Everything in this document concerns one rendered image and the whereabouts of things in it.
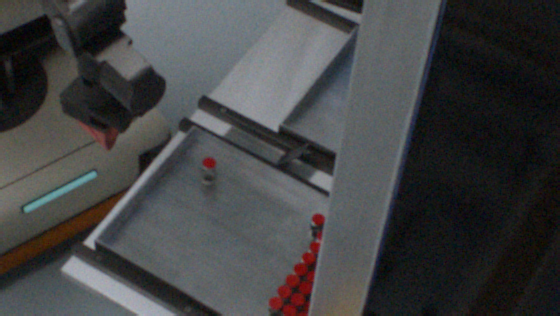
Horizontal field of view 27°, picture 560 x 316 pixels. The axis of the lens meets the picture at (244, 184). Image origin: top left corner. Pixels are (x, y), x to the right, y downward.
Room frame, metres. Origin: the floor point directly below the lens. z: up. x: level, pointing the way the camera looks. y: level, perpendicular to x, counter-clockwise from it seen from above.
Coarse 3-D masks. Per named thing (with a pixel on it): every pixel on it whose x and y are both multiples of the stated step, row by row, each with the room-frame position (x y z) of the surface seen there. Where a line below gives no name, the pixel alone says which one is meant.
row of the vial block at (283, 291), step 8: (320, 232) 0.96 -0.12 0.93; (320, 240) 0.95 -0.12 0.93; (312, 248) 0.93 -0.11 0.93; (304, 256) 0.92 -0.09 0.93; (312, 256) 0.92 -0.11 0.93; (296, 264) 0.90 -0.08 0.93; (304, 264) 0.90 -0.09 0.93; (312, 264) 0.91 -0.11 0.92; (296, 272) 0.89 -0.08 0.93; (304, 272) 0.89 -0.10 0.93; (288, 280) 0.87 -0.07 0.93; (296, 280) 0.88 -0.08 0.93; (304, 280) 0.89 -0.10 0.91; (280, 288) 0.86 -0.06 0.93; (288, 288) 0.86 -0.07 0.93; (296, 288) 0.87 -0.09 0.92; (280, 296) 0.85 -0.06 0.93; (288, 296) 0.85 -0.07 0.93; (272, 304) 0.83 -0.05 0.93; (280, 304) 0.83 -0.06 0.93; (272, 312) 0.83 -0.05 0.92; (280, 312) 0.83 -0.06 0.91
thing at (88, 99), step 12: (72, 84) 0.99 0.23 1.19; (84, 84) 0.95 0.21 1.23; (96, 84) 0.94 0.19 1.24; (60, 96) 0.97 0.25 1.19; (72, 96) 0.97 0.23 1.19; (84, 96) 0.95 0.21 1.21; (96, 96) 0.94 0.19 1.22; (108, 96) 0.95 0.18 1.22; (84, 108) 0.95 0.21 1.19; (96, 108) 0.94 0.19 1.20; (108, 108) 0.94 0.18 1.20; (120, 108) 0.95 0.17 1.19; (108, 120) 0.93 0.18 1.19; (120, 120) 0.93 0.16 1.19; (120, 132) 0.92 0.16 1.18
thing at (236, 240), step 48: (192, 144) 1.14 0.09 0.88; (144, 192) 1.03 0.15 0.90; (192, 192) 1.05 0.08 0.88; (240, 192) 1.06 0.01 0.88; (288, 192) 1.06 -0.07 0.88; (96, 240) 0.93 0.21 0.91; (144, 240) 0.95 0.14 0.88; (192, 240) 0.96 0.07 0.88; (240, 240) 0.97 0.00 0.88; (288, 240) 0.97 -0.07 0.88; (192, 288) 0.88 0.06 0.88; (240, 288) 0.88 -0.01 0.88
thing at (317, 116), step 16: (352, 32) 1.38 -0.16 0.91; (352, 48) 1.38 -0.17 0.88; (336, 64) 1.34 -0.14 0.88; (352, 64) 1.34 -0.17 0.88; (320, 80) 1.28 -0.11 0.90; (336, 80) 1.30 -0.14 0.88; (304, 96) 1.24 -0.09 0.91; (320, 96) 1.26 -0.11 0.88; (336, 96) 1.27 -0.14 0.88; (288, 112) 1.20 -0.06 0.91; (304, 112) 1.23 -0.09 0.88; (320, 112) 1.23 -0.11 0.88; (336, 112) 1.23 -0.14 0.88; (288, 128) 1.16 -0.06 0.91; (304, 128) 1.19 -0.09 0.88; (320, 128) 1.20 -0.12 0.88; (336, 128) 1.20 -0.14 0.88; (304, 144) 1.15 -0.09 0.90; (320, 144) 1.14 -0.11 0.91; (336, 144) 1.17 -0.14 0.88
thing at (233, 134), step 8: (232, 128) 1.18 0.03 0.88; (224, 136) 1.16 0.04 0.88; (232, 136) 1.17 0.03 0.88; (240, 136) 1.17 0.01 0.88; (248, 136) 1.17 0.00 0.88; (240, 144) 1.15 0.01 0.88; (248, 144) 1.15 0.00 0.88; (256, 144) 1.15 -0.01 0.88; (264, 144) 1.15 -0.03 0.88; (256, 152) 1.14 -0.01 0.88; (264, 152) 1.14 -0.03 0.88; (272, 152) 1.14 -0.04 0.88; (288, 152) 1.13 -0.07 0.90; (296, 152) 1.11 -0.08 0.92; (272, 160) 1.12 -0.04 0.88; (280, 160) 1.12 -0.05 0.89; (288, 160) 1.10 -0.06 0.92
